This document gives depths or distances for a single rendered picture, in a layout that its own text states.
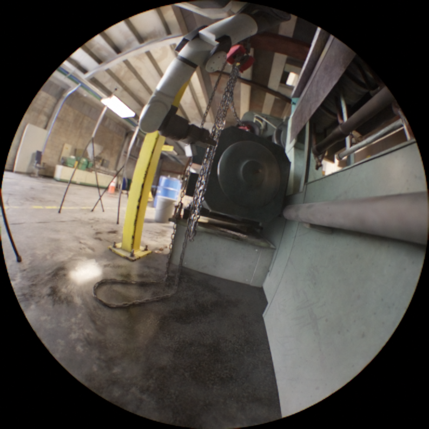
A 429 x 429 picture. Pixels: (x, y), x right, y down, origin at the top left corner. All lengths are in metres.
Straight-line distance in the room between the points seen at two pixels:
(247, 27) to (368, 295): 0.66
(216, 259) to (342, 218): 0.80
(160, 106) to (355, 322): 0.64
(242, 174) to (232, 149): 0.13
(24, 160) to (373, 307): 8.76
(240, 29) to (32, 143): 8.46
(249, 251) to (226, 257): 0.14
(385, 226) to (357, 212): 0.05
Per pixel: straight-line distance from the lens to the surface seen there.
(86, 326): 0.56
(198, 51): 0.46
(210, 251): 0.93
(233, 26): 0.52
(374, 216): 0.21
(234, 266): 0.95
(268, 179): 0.78
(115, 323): 0.56
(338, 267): 0.37
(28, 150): 8.56
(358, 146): 0.62
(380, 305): 0.29
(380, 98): 0.42
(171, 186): 4.12
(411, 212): 0.18
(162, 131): 0.52
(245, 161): 0.74
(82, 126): 10.48
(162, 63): 7.14
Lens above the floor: 0.42
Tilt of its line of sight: 3 degrees down
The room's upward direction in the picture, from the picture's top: 14 degrees clockwise
